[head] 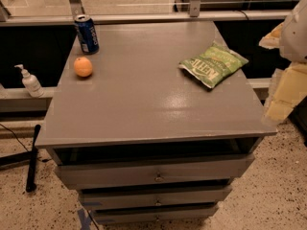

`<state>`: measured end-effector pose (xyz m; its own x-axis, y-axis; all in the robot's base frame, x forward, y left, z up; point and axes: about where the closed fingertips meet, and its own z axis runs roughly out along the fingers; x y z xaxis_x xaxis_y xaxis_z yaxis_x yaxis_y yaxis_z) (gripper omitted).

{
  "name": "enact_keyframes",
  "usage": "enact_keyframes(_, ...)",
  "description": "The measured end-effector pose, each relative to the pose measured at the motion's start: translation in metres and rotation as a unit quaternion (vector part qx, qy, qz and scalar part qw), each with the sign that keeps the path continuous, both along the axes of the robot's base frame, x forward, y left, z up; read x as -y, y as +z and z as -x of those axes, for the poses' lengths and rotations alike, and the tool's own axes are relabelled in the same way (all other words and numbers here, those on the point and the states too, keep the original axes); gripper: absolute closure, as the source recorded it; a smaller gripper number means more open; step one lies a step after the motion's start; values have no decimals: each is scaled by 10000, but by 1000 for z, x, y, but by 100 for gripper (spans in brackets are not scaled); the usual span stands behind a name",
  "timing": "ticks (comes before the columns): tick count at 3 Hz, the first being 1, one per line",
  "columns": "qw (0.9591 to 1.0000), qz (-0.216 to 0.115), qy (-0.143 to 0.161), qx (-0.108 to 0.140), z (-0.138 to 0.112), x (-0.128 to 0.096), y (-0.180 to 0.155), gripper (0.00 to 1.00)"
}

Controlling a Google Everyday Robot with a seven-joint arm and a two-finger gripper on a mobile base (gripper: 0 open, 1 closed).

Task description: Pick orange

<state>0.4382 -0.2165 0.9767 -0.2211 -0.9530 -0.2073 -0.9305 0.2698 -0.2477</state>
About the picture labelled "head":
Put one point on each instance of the bottom grey drawer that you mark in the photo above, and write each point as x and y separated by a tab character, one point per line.
155	213

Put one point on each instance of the orange fruit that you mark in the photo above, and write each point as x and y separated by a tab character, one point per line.
83	67

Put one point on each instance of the green Kettle chips bag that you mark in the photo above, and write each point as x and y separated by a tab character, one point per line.
213	66

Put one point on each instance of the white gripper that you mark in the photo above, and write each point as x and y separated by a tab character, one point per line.
295	35

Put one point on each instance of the grey drawer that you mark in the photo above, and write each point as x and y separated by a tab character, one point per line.
155	213
155	198
115	175

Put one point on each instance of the grey metal railing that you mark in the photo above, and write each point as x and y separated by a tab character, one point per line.
62	12

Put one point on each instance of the middle grey drawer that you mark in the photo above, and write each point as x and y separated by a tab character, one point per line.
155	198

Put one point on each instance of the black stand leg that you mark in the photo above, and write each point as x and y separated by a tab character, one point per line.
29	156

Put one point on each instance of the white pump dispenser bottle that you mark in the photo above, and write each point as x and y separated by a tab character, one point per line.
30	82

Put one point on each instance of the blue Pepsi soda can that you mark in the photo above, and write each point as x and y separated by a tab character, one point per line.
86	34

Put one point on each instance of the top grey drawer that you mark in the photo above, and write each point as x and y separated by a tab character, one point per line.
115	175

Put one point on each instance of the blue floor tape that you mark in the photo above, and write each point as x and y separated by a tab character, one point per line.
85	219

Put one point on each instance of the grey drawer cabinet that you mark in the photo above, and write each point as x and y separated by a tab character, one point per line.
139	107

